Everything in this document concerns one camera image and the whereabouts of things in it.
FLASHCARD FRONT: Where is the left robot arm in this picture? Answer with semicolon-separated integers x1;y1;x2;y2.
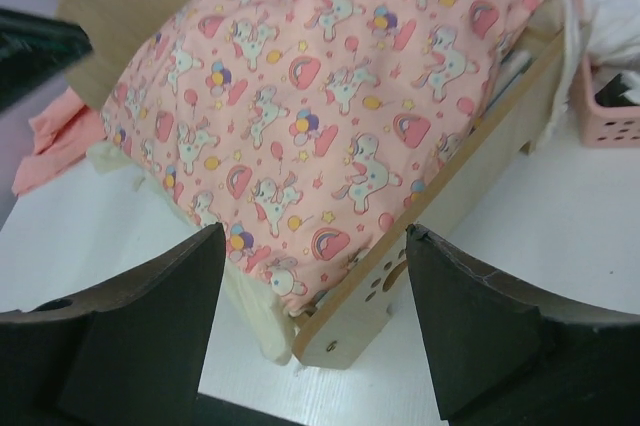
1;8;93;111

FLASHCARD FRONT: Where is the white cloth in basket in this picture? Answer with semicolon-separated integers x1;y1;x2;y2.
582;0;639;71

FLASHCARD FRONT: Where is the wooden striped pet bed frame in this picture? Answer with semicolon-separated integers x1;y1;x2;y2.
57;0;571;369

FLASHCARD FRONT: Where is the pink unicorn print mattress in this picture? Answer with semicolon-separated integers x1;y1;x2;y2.
101;0;538;364

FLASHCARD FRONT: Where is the pink plastic basket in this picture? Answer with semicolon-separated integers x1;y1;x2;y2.
570;0;639;148

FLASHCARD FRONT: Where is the salmon pink cloth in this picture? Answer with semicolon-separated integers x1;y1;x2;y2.
12;87;106;197

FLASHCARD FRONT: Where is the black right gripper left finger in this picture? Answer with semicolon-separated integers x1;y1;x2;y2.
1;225;225;425

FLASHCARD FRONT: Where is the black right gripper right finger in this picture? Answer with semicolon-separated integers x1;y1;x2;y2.
406;225;639;425

